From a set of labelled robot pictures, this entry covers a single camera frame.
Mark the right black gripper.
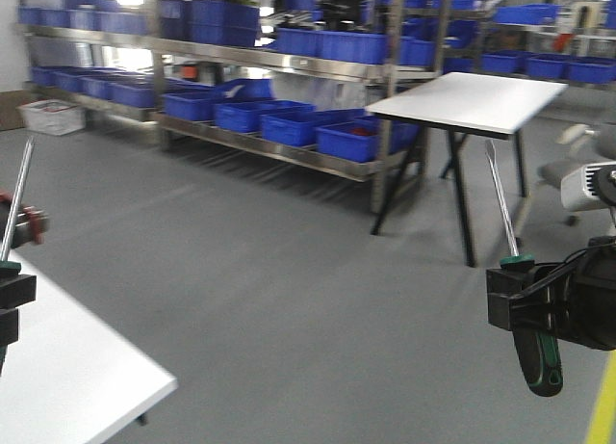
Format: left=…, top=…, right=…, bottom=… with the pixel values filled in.
left=486, top=236, right=615, bottom=351

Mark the white red basket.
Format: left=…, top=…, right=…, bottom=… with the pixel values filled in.
left=18, top=99, right=86, bottom=137

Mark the white folding table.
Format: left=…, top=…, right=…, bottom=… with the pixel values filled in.
left=366, top=72, right=568, bottom=268

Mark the red conveyor end bracket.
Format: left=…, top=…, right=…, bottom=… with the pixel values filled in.
left=1, top=192, right=49, bottom=249

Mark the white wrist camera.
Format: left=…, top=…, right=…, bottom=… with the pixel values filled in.
left=560, top=162, right=615, bottom=212

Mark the green black screwdriver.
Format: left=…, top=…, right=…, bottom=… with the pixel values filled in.
left=1, top=136, right=35, bottom=367
left=485, top=140, right=563, bottom=398

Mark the steel shelf rack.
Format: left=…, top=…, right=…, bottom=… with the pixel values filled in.
left=16, top=0, right=456, bottom=214

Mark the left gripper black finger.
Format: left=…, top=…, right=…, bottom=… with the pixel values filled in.
left=1, top=274, right=37, bottom=308

